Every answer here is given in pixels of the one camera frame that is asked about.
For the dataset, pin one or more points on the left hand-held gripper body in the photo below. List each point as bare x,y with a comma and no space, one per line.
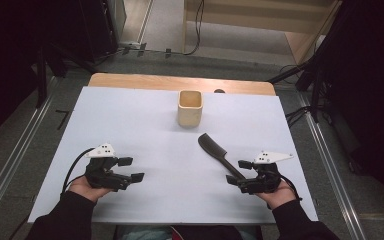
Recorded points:
101,173

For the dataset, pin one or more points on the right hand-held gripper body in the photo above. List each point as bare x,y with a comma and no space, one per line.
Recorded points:
263,176

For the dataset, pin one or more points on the black comb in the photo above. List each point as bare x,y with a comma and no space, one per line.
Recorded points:
213,150

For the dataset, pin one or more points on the cream square cup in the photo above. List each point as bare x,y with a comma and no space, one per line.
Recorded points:
190,113

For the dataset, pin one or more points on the person's left hand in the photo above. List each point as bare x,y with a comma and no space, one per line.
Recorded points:
85,190

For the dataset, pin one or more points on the person's right hand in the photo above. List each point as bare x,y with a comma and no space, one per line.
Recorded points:
278,196

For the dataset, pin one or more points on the white board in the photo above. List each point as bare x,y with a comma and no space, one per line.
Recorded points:
166,150

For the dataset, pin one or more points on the small dark round object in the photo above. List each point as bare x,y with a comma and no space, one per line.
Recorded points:
219,90

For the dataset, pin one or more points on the wooden table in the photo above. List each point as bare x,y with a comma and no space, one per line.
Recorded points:
140,81

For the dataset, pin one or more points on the black stand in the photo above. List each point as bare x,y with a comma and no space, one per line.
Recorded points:
41,76
315,86

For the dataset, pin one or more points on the black cabinet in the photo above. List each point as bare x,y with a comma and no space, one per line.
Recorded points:
86,26

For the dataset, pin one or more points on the light wooden furniture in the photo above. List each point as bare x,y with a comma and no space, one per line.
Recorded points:
246,16

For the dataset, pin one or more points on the metal floor rail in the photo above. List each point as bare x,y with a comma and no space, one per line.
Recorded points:
333,173
16,150

